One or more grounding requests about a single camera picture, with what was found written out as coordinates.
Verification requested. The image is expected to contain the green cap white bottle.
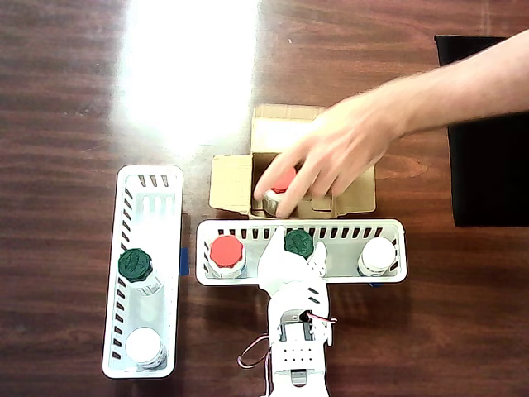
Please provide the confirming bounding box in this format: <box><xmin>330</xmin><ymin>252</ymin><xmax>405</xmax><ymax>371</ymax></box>
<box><xmin>117</xmin><ymin>247</ymin><xmax>164</xmax><ymax>297</ymax></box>
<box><xmin>284</xmin><ymin>229</ymin><xmax>316</xmax><ymax>261</ymax></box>

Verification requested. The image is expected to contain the red cap white bottle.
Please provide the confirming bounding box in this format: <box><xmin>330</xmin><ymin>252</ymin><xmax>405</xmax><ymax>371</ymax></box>
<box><xmin>260</xmin><ymin>165</ymin><xmax>299</xmax><ymax>218</ymax></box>
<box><xmin>206</xmin><ymin>235</ymin><xmax>248</xmax><ymax>278</ymax></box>

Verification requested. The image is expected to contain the small cardboard box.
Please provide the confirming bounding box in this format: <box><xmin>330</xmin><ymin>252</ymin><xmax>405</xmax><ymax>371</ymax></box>
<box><xmin>208</xmin><ymin>103</ymin><xmax>377</xmax><ymax>220</ymax></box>

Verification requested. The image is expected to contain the bare person forearm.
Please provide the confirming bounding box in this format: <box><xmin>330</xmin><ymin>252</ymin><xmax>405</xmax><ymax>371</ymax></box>
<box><xmin>396</xmin><ymin>28</ymin><xmax>529</xmax><ymax>136</ymax></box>

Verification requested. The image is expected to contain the white basket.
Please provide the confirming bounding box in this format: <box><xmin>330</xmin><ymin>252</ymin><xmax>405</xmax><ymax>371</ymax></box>
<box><xmin>102</xmin><ymin>165</ymin><xmax>184</xmax><ymax>380</ymax></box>
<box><xmin>194</xmin><ymin>218</ymin><xmax>409</xmax><ymax>286</ymax></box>

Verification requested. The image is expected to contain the bare person hand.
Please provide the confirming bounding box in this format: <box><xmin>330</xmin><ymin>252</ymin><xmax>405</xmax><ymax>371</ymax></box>
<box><xmin>252</xmin><ymin>76</ymin><xmax>410</xmax><ymax>219</ymax></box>

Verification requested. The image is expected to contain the black cloth mat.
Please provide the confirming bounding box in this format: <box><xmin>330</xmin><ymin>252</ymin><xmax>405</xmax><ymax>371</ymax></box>
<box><xmin>434</xmin><ymin>35</ymin><xmax>529</xmax><ymax>227</ymax></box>

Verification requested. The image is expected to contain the red and white cable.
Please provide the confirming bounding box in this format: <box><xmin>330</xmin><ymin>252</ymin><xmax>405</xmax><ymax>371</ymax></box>
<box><xmin>236</xmin><ymin>311</ymin><xmax>338</xmax><ymax>394</ymax></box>

